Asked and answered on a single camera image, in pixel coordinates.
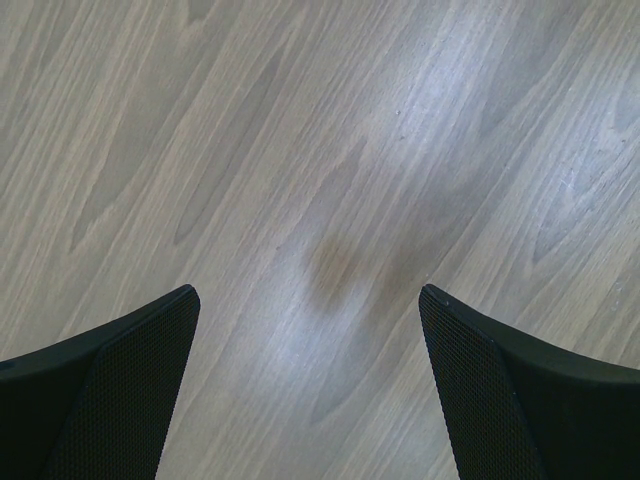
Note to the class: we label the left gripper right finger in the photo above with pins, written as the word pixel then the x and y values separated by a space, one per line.
pixel 517 407

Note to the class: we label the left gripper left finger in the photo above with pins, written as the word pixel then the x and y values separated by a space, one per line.
pixel 98 405

